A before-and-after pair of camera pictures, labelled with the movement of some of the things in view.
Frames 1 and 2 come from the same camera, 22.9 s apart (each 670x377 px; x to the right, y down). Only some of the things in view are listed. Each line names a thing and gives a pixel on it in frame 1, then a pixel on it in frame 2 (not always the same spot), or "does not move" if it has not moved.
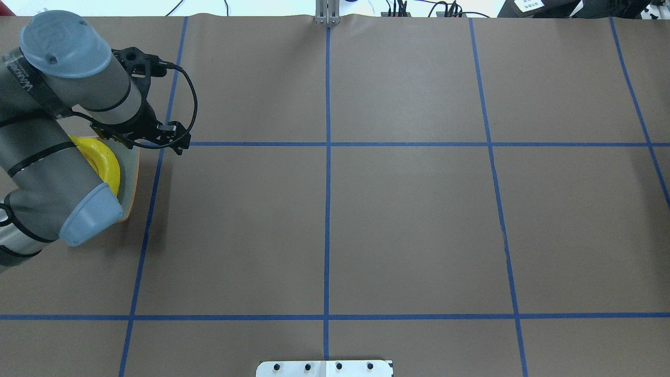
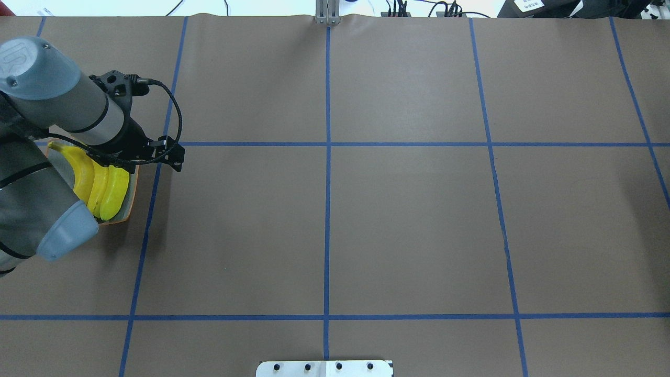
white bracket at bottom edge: (323, 368) does not move
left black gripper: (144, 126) to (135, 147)
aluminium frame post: (327, 12) does not move
